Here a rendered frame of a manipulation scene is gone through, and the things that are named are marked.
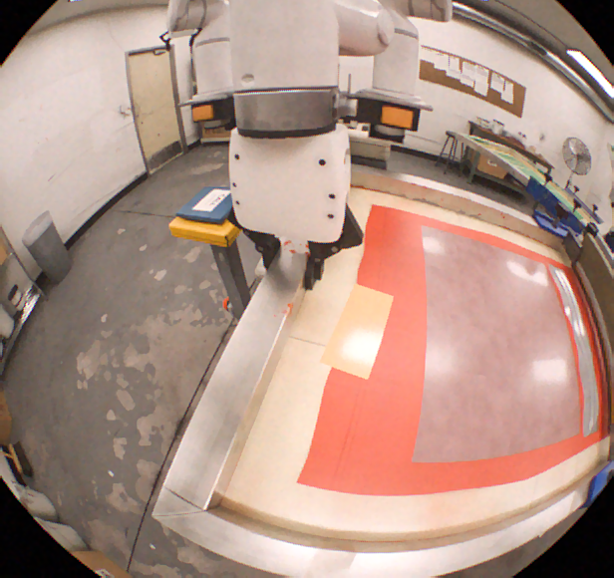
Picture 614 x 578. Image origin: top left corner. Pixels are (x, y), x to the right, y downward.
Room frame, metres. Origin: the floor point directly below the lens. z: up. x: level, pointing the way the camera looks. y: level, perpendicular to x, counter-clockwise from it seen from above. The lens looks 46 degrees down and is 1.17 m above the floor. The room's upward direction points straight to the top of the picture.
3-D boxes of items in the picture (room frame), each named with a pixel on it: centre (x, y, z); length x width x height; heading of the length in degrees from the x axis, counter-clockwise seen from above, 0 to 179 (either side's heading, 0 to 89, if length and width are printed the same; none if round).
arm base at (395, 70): (0.57, -0.19, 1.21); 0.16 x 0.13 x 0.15; 165
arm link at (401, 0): (0.56, -0.20, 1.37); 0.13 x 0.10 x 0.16; 61
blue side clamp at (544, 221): (0.28, -0.65, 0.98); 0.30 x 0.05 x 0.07; 73
